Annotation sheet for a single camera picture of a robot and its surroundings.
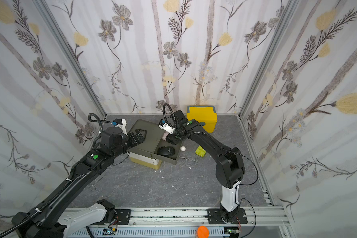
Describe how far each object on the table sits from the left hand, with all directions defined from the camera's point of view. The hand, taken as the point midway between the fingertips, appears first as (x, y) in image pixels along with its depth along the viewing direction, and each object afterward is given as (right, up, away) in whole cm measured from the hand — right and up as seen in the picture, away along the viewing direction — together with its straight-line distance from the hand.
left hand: (143, 133), depth 72 cm
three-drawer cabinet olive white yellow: (-4, -12, +8) cm, 15 cm away
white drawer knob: (+20, -9, +8) cm, 23 cm away
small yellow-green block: (+32, -13, +26) cm, 43 cm away
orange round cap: (+28, -41, -11) cm, 51 cm away
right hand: (+14, 0, +12) cm, 18 cm away
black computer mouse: (+11, -10, +8) cm, 17 cm away
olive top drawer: (+14, -14, +3) cm, 20 cm away
